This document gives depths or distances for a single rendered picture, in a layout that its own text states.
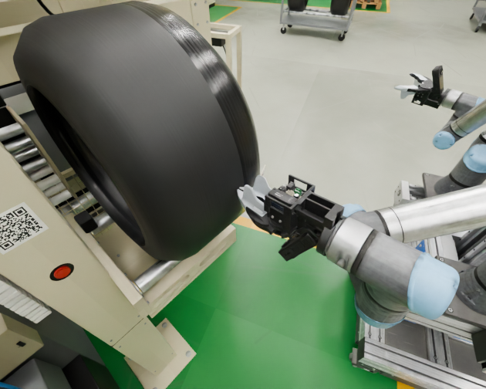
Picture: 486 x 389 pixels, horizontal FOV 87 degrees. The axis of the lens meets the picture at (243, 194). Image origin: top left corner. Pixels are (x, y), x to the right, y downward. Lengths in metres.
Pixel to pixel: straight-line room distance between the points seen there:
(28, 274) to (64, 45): 0.42
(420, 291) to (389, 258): 0.05
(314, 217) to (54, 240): 0.49
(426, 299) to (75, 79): 0.55
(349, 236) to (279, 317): 1.30
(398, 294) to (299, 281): 1.39
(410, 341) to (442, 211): 1.11
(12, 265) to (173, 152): 0.37
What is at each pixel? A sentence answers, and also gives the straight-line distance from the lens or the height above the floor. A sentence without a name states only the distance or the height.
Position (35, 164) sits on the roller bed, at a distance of 0.99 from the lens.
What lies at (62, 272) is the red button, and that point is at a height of 1.06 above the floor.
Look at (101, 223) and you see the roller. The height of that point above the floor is 0.91.
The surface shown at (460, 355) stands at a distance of 1.72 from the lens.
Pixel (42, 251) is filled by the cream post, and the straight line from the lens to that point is 0.63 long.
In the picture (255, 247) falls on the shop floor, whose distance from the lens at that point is 1.85.
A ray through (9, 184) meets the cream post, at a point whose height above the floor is 1.30.
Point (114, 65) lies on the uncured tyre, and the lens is 0.45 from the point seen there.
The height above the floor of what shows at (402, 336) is 0.21.
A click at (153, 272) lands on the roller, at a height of 0.92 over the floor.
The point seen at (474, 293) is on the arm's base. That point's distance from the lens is 1.14.
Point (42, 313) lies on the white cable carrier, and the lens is 0.78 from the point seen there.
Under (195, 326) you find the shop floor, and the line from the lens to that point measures 1.66.
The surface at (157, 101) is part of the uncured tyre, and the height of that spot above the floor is 1.39.
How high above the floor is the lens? 1.58
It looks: 47 degrees down
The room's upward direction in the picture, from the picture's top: straight up
